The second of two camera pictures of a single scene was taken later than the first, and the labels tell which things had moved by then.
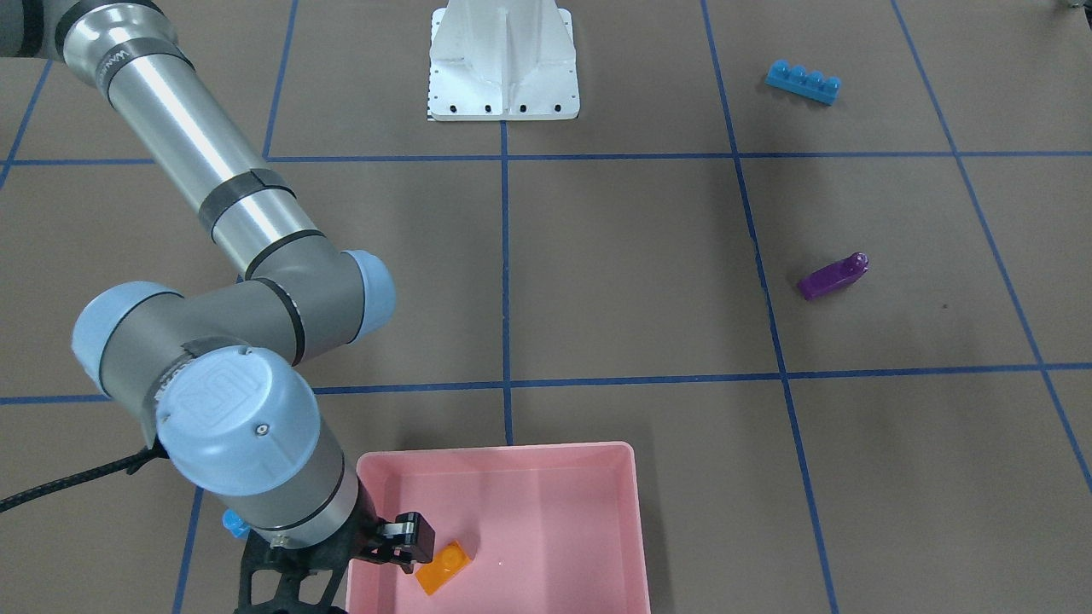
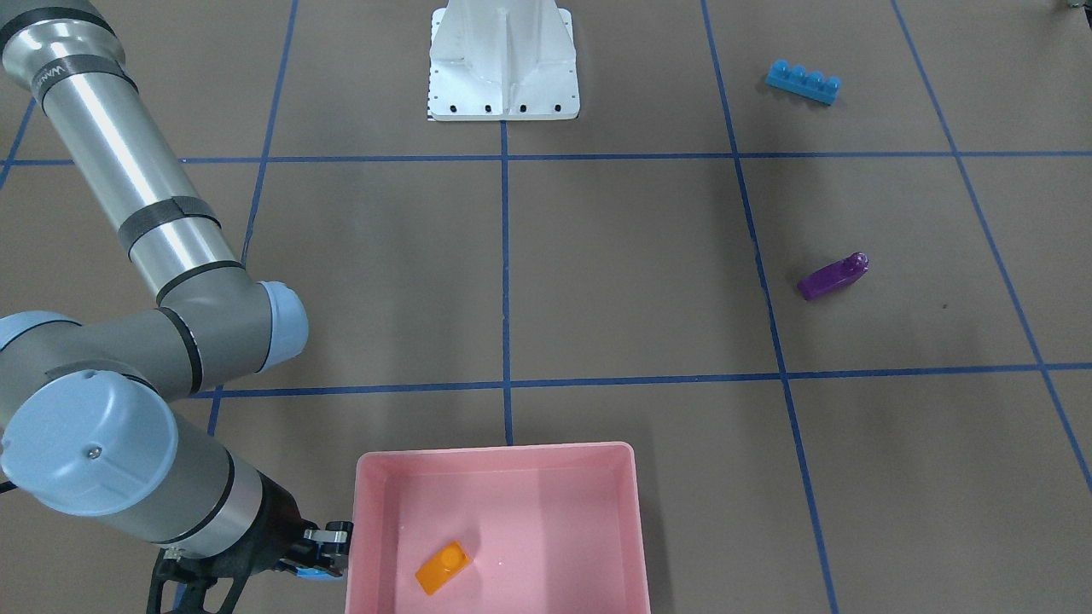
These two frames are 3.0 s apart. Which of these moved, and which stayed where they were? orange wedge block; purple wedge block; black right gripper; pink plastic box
Moved: black right gripper
Stayed: pink plastic box; purple wedge block; orange wedge block
